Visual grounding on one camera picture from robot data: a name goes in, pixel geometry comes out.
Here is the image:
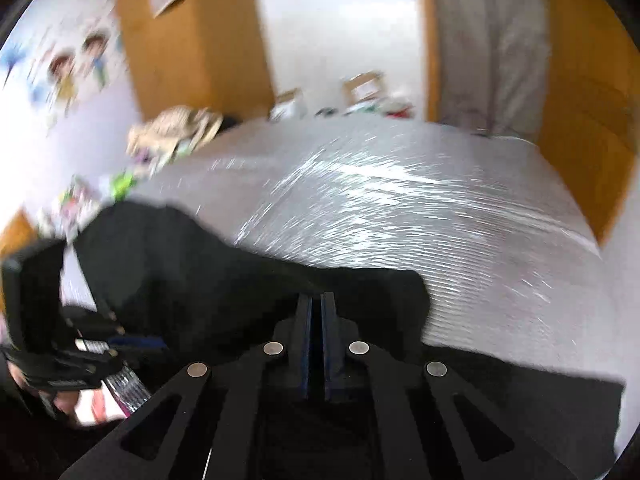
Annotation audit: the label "small white box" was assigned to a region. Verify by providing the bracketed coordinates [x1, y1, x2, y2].
[270, 88, 306, 121]

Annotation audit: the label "cartoon wall poster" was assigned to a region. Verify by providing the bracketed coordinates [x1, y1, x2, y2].
[0, 10, 124, 127]

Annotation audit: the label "person's left hand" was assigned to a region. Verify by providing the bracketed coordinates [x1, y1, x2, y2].
[7, 360, 79, 426]

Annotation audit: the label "colourful printed packets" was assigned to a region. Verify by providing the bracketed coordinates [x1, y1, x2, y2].
[40, 175, 104, 239]

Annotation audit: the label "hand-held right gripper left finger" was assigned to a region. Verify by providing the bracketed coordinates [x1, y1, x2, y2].
[59, 292, 315, 480]

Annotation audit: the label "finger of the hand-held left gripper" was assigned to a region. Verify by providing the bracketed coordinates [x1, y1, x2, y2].
[62, 305, 127, 336]
[75, 336, 169, 358]

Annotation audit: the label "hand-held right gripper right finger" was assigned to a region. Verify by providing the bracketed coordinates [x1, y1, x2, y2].
[320, 291, 581, 480]

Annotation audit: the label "clear plastic door curtain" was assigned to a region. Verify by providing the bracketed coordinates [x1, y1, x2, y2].
[430, 0, 551, 139]

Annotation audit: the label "beige floral cloth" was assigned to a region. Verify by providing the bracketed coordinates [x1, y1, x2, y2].
[127, 105, 224, 167]

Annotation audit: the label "wooden door frame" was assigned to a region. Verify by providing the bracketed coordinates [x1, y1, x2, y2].
[414, 0, 442, 122]

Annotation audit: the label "wooden wardrobe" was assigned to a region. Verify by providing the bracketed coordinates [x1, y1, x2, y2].
[115, 0, 277, 122]

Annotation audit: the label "brown cardboard box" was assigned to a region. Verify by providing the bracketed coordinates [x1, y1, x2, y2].
[342, 72, 386, 106]

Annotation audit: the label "wooden door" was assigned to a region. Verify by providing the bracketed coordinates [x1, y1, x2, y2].
[537, 0, 640, 247]

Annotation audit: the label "low wooden furniture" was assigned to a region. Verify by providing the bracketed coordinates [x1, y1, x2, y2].
[0, 209, 42, 262]

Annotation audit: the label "silver foil mat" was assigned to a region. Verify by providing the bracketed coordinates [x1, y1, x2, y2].
[102, 116, 606, 418]

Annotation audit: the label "green packet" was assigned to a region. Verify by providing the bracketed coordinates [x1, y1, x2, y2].
[109, 172, 137, 200]

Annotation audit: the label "black garment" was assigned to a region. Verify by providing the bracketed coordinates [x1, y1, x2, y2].
[70, 200, 627, 480]

